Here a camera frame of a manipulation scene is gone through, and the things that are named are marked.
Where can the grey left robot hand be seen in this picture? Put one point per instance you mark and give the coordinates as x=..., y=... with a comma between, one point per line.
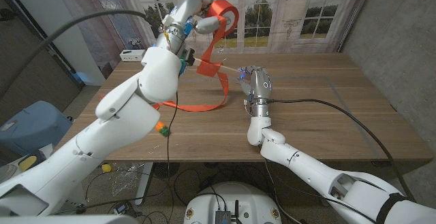
x=180, y=16

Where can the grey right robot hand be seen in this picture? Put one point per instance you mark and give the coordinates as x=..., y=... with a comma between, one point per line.
x=260, y=82

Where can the wooden clip hanger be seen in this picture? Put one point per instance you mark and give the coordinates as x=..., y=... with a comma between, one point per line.
x=226, y=68

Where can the orange ribbon with spool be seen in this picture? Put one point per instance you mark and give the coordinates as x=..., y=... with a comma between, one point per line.
x=223, y=9

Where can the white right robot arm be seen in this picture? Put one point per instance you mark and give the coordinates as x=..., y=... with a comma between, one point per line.
x=306, y=166

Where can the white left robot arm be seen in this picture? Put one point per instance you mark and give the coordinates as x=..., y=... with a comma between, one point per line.
x=119, y=122

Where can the toy carrot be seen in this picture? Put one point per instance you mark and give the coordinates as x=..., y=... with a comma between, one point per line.
x=163, y=129

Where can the white power box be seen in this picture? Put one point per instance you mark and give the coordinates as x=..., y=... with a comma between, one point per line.
x=131, y=56

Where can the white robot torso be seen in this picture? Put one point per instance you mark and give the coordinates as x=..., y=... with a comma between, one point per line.
x=231, y=196

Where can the grey box on torso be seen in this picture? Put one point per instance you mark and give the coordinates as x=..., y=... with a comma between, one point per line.
x=223, y=217

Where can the white table leg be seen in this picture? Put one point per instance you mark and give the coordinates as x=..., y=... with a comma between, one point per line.
x=144, y=183

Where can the clear plastic wrap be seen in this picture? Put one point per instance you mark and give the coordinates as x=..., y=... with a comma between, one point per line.
x=126, y=179

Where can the small yellow ball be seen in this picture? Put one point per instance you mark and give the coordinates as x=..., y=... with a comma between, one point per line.
x=107, y=168

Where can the blue plastic bin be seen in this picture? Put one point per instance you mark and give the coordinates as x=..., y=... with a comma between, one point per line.
x=34, y=125

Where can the black device on floor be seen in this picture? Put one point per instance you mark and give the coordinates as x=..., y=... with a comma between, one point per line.
x=122, y=207

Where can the black yellow foot pedal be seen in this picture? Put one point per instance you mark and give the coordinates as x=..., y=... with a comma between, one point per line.
x=27, y=162

